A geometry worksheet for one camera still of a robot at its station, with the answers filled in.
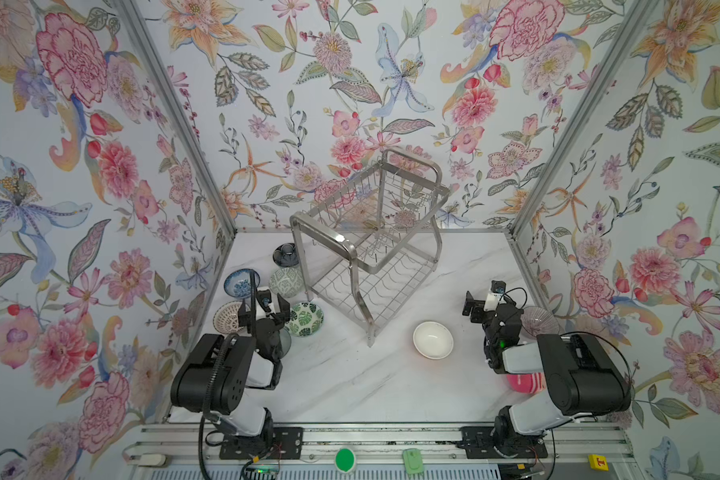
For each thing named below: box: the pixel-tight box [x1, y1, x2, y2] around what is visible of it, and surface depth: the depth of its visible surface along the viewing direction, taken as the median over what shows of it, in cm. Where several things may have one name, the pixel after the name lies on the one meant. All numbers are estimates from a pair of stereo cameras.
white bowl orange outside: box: [412, 321, 454, 359], surface depth 91 cm
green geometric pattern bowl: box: [269, 266, 305, 299], surface depth 106 cm
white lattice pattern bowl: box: [213, 300, 243, 334], surface depth 95 cm
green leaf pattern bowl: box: [287, 302, 325, 337], surface depth 97 cm
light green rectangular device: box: [402, 448, 424, 475], surface depth 73 cm
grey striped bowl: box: [521, 305, 560, 335], surface depth 95 cm
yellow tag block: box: [588, 454, 609, 471], surface depth 72 cm
